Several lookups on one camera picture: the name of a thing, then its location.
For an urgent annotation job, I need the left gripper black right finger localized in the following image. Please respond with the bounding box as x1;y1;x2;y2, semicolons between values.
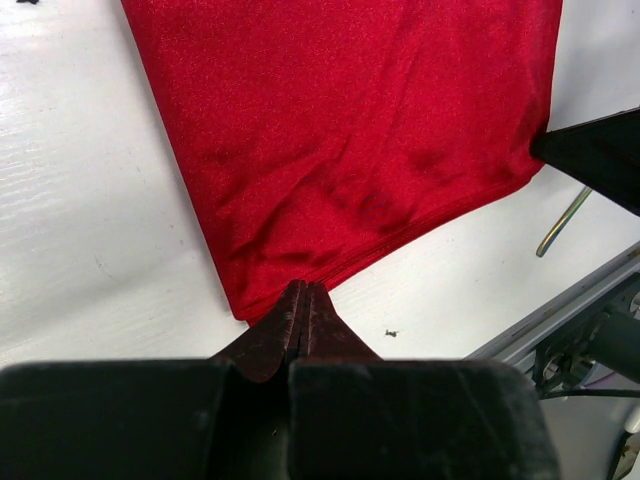
297;282;381;361

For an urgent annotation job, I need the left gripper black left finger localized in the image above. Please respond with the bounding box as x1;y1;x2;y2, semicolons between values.
211;280;305;383

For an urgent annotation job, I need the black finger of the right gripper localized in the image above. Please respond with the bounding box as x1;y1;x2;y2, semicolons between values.
530;108;640;215

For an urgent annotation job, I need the red cloth napkin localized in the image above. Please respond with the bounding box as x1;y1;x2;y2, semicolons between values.
123;1;562;324

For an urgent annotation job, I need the iridescent metal fork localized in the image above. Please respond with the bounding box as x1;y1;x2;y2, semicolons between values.
535;186;593;258

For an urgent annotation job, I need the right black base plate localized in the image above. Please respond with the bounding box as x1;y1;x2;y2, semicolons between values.
532;307;639;399

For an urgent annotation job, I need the aluminium front rail frame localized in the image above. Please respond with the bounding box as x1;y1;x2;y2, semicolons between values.
469;244;639;390

